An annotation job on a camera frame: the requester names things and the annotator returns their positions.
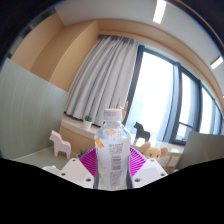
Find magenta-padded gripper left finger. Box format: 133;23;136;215
57;148;99;189

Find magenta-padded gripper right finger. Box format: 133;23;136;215
127;147;169;189

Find clear plastic water bottle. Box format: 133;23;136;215
94;108;132;191

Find beige plush mouse toy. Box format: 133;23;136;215
138;141;170;161

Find small potted plant white pot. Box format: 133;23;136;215
77;148;87;159
82;114;94;131

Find pink horse figurine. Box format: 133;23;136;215
49;129;72;160

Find black horse figurine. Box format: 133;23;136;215
133;121;152;145

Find grey-green desk partition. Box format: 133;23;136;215
175;130;224;172
0;58;69;160

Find dark-framed window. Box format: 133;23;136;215
124;44;224;146

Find white pleated curtain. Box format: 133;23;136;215
64;34;139;128

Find ceiling strip lights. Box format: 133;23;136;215
152;0;224;70

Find white wall socket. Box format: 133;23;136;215
168;155;181;168
159;155;170;167

